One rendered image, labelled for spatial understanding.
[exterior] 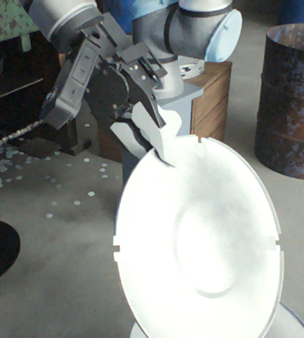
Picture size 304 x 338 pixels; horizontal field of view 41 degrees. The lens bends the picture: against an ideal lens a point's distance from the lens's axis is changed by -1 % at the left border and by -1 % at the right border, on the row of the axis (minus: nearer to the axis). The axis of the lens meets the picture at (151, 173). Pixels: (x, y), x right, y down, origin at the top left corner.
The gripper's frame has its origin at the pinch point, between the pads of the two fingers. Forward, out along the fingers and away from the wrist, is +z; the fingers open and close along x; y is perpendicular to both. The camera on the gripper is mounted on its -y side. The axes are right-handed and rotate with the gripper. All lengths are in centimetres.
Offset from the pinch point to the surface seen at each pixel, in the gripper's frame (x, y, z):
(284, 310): 9.5, 12.5, 33.1
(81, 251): 72, 28, 11
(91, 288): 64, 18, 19
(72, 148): 99, 71, -19
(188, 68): 43, 89, -14
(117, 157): 85, 75, -5
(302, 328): 6.9, 10.5, 35.5
